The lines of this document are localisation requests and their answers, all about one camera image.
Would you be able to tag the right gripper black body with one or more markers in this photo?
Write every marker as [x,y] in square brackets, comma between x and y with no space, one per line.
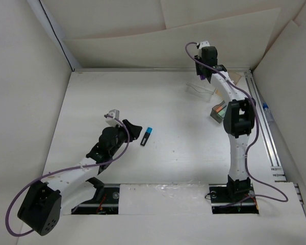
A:
[199,65]

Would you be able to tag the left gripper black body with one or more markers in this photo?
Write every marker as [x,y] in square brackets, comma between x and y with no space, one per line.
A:
[132,137]

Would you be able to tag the clear spray bottle blue cap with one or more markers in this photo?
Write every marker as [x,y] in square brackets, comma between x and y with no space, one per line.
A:
[268,114]

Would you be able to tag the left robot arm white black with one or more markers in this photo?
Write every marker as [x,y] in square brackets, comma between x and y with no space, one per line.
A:
[41,207]

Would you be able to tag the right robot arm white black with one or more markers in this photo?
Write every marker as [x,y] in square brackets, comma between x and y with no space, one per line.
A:
[238,123]

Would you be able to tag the black blue highlighter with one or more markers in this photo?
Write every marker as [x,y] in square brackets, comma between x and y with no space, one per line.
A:
[146,136]

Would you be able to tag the orange transparent container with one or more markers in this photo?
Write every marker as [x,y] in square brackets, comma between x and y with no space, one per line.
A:
[235,77]

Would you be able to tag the clear plastic container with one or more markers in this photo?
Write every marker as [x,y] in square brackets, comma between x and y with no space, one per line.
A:
[199,91]

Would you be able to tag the dark grey transparent container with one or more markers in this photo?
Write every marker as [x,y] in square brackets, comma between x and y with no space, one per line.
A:
[215,116]

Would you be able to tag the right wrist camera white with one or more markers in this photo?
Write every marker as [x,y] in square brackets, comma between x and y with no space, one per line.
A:
[200,46]

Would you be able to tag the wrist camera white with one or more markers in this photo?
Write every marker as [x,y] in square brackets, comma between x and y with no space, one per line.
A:
[113,116]
[200,46]

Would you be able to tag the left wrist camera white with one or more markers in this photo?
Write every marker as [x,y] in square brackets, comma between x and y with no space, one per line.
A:
[113,116]

